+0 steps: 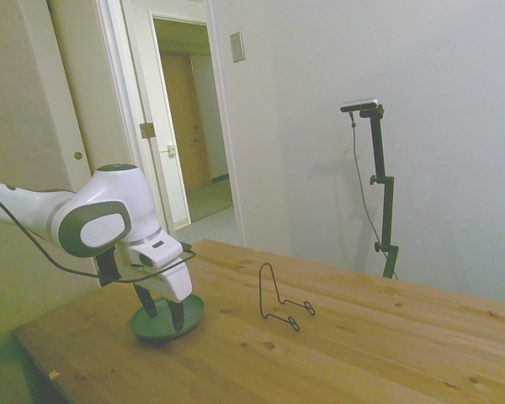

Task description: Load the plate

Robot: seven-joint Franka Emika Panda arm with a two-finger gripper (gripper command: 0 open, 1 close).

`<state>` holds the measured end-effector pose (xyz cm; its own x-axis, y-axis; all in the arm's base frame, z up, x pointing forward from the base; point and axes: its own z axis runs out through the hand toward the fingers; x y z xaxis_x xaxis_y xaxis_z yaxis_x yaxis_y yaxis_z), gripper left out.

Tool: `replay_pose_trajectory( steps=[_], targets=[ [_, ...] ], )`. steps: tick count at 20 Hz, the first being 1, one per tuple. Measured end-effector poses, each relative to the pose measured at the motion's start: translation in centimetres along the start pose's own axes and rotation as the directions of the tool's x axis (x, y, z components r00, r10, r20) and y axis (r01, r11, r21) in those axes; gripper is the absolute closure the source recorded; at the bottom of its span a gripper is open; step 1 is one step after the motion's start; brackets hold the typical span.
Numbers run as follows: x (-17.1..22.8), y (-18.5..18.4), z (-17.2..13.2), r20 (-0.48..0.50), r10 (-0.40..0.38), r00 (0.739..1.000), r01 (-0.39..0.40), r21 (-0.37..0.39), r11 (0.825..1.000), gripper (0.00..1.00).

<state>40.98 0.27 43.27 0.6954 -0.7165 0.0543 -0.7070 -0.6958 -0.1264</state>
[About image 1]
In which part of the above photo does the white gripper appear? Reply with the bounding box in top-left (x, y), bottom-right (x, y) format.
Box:
top-left (130, 261), bottom-right (194, 333)

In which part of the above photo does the white door with knob hole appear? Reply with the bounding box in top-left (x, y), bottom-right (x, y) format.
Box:
top-left (45, 0), bottom-right (104, 193)

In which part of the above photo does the silver exterior camera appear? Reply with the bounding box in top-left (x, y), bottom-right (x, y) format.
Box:
top-left (339, 97), bottom-right (380, 114)

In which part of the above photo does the wooden hallway door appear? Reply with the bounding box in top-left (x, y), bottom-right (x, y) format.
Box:
top-left (159, 50), bottom-right (214, 190)

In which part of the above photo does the black camera stand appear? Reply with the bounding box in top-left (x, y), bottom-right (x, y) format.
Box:
top-left (359, 104), bottom-right (401, 279)

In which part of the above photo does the beige wall switch plate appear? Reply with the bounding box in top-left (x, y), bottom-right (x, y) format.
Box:
top-left (229, 31), bottom-right (246, 64)

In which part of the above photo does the black tower appliance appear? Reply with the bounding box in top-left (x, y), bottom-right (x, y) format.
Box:
top-left (95, 247), bottom-right (121, 288)

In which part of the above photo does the green round plate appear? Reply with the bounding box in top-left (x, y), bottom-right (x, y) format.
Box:
top-left (129, 294), bottom-right (206, 341)

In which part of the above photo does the white door frame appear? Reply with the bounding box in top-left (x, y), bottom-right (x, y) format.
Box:
top-left (94, 0), bottom-right (247, 253)

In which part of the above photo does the black wire plate stand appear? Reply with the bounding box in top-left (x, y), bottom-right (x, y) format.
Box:
top-left (258, 263), bottom-right (316, 332)

